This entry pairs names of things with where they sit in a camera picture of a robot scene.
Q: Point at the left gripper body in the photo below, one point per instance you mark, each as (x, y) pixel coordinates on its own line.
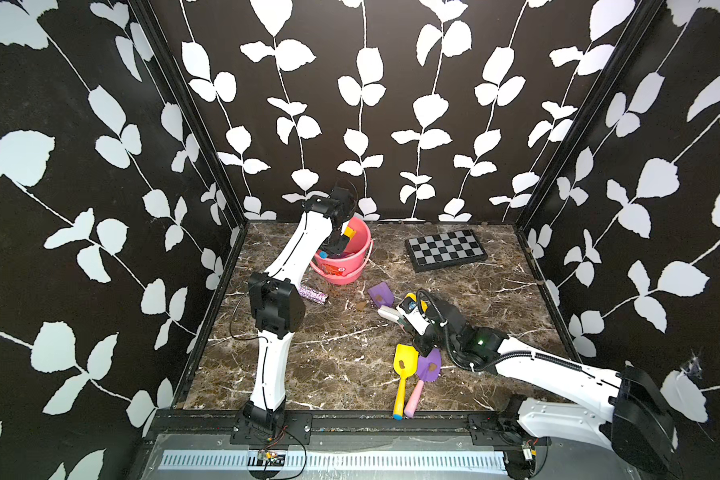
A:
(336, 244)

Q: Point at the purple square shovel pink handle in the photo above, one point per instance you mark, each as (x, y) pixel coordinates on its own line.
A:
(381, 295)

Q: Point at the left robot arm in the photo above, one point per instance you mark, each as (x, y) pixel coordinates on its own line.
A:
(277, 307)

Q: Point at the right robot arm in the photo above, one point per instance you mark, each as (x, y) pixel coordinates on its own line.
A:
(622, 411)

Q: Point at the pink plastic bucket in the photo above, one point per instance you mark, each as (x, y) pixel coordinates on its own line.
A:
(349, 266)

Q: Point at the yellow shovel blue tip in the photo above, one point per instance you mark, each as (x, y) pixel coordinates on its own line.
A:
(405, 365)

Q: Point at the purple glitter microphone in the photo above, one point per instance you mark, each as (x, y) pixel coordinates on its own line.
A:
(313, 295)

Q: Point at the black white checkerboard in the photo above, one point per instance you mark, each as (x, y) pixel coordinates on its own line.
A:
(442, 250)

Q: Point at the small circuit board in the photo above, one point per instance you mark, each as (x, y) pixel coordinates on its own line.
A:
(266, 459)

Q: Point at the purple round trowel pink handle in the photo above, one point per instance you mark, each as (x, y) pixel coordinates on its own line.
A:
(428, 370)

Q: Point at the white slotted cable duct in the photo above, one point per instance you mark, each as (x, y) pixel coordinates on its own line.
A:
(490, 462)

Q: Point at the black front rail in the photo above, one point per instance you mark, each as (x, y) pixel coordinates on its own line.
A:
(482, 428)

